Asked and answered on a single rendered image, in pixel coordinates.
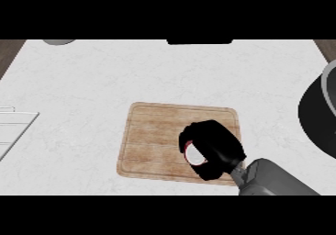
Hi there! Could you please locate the grey round object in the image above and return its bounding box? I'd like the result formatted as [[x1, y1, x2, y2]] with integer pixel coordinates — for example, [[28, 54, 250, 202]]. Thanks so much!
[[42, 39, 77, 47]]

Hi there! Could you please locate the black pot with grey rim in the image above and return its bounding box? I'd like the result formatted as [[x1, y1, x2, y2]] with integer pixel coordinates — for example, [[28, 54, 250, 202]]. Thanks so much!
[[297, 58, 336, 162]]

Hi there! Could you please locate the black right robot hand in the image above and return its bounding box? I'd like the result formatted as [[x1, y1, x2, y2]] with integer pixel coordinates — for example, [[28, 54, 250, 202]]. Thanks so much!
[[177, 119, 248, 181]]

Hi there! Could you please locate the black appliance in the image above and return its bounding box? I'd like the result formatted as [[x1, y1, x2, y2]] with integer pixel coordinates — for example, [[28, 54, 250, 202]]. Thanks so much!
[[167, 39, 235, 46]]

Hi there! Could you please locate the white wire rack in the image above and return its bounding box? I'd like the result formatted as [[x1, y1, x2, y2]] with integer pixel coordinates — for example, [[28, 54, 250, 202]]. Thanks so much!
[[0, 106, 42, 168]]

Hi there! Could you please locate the wooden cutting board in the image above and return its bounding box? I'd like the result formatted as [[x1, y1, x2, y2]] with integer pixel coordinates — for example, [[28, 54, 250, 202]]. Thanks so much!
[[115, 101, 244, 187]]

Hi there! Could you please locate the red can with pale end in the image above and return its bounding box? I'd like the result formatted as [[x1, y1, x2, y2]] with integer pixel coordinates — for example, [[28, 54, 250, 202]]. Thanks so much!
[[183, 140, 210, 167]]

